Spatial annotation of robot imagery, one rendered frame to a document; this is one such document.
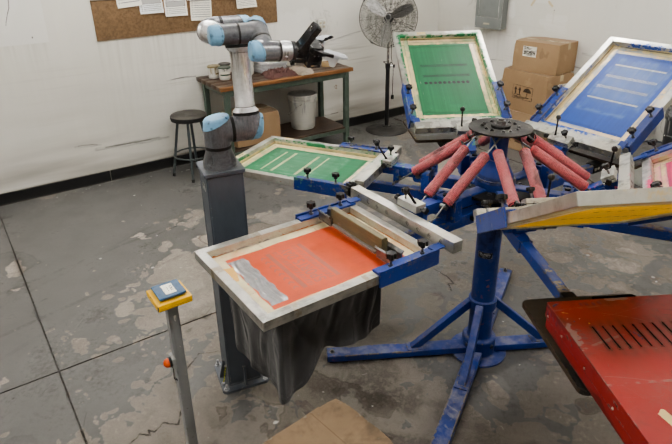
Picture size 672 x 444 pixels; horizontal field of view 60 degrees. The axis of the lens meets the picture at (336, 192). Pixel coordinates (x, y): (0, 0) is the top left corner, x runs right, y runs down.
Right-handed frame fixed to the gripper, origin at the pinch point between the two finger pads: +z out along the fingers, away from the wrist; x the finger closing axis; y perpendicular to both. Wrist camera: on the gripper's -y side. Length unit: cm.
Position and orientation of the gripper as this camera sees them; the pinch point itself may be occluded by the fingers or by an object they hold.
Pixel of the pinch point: (341, 45)
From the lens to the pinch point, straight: 225.5
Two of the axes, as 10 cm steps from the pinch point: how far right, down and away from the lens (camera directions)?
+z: 9.1, -1.1, 4.1
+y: -2.2, 7.1, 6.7
